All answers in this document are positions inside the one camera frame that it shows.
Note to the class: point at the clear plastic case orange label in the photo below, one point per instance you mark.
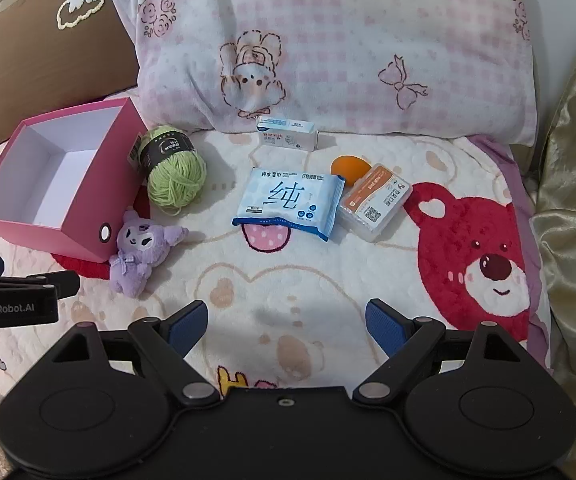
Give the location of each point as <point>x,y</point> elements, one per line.
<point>373,205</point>

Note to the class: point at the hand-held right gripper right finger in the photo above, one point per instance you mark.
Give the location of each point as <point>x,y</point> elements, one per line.
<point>385,330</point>

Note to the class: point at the blue white wet wipes packet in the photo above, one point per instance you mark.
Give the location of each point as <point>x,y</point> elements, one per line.
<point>288,200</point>

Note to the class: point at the small white blue carton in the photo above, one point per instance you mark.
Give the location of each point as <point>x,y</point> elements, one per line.
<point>288,135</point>

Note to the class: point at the pink storage box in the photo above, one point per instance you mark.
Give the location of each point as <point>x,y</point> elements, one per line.
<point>43,237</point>

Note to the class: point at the green yarn ball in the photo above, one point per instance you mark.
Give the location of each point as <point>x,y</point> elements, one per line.
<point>178,180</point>

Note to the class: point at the purple plush toy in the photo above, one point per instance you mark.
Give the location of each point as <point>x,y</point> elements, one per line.
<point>135,240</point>

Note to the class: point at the brown pillow with cloud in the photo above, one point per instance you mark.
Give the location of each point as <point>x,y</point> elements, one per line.
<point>43,60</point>

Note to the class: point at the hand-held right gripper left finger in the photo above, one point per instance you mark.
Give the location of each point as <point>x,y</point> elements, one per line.
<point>190,327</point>

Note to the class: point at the pink checked pillow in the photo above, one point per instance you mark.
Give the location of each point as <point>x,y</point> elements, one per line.
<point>343,35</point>

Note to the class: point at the orange makeup sponge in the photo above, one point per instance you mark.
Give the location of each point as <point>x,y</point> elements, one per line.
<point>345,167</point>

